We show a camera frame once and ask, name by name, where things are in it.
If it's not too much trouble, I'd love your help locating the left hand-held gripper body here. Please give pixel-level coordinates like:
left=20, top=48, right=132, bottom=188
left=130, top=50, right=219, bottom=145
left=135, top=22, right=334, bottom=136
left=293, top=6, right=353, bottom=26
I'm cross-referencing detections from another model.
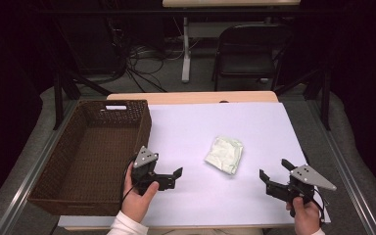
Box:
left=130, top=145, right=177, bottom=197

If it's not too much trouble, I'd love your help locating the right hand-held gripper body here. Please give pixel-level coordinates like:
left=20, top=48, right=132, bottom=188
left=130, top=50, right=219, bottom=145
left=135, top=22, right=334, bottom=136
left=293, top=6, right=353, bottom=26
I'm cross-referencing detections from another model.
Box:
left=265, top=164, right=338, bottom=204

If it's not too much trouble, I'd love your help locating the pale green cloth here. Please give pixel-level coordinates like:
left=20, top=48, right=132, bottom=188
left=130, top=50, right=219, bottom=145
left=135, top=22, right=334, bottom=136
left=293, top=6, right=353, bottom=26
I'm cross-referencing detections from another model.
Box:
left=204, top=135, right=245, bottom=176

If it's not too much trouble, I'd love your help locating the brown woven basket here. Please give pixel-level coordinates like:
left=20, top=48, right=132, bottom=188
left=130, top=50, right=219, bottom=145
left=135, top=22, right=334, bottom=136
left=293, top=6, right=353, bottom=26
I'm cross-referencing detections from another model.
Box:
left=27, top=99, right=153, bottom=217

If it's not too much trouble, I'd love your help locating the person's left hand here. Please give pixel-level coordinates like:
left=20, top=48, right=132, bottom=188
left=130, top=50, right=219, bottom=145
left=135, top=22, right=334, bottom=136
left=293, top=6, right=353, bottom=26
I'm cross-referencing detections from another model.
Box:
left=120, top=162, right=161, bottom=224

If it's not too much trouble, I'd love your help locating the person's right hand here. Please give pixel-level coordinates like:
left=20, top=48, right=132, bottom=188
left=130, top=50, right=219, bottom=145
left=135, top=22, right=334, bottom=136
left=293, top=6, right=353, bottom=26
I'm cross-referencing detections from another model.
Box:
left=285, top=196, right=323, bottom=235

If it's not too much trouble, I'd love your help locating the white table mat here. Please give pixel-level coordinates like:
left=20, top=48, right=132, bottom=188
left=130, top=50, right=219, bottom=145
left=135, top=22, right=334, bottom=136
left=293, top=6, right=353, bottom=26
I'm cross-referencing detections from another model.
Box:
left=58, top=101, right=332, bottom=228

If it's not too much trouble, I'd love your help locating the black metal stand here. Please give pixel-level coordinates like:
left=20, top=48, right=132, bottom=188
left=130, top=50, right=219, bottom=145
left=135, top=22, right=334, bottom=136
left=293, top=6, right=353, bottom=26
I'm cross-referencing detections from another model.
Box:
left=273, top=64, right=333, bottom=132
left=52, top=70, right=113, bottom=131

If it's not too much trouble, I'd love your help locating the light wooden table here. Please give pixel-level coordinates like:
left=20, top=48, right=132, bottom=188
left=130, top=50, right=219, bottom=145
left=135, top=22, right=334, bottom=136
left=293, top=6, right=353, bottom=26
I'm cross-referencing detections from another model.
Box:
left=106, top=90, right=280, bottom=106

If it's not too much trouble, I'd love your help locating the black folding chair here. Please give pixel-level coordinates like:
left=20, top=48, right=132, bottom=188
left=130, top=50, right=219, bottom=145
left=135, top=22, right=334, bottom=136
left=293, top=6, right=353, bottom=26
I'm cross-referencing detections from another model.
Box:
left=211, top=23, right=293, bottom=93

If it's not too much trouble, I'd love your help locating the white desk with leg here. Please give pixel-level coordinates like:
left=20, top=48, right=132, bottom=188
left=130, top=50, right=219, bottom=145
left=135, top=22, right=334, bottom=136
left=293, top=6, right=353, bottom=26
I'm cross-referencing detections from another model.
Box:
left=162, top=0, right=303, bottom=84

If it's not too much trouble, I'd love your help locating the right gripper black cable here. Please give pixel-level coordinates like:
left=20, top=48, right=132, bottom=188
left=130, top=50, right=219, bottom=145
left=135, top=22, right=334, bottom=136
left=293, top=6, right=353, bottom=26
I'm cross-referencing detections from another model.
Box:
left=312, top=186, right=328, bottom=227

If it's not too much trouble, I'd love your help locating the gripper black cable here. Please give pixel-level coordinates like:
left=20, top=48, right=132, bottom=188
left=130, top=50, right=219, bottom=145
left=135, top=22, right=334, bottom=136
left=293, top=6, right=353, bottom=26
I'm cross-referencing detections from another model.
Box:
left=312, top=186, right=328, bottom=227
left=119, top=156, right=139, bottom=211

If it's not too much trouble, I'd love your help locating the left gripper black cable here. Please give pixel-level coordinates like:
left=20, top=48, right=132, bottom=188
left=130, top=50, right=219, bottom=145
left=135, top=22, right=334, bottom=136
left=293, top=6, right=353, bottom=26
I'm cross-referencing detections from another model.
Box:
left=119, top=156, right=139, bottom=211

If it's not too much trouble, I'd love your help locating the aluminium rail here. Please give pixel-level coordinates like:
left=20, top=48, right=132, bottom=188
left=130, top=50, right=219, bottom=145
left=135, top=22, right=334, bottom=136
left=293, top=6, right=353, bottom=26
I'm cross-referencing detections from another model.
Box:
left=305, top=97, right=376, bottom=235
left=0, top=99, right=80, bottom=235

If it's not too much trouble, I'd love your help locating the tangle of floor cables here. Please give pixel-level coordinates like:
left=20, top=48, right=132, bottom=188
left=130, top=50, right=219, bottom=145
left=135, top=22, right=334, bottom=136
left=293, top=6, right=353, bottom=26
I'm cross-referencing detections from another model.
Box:
left=122, top=42, right=192, bottom=94

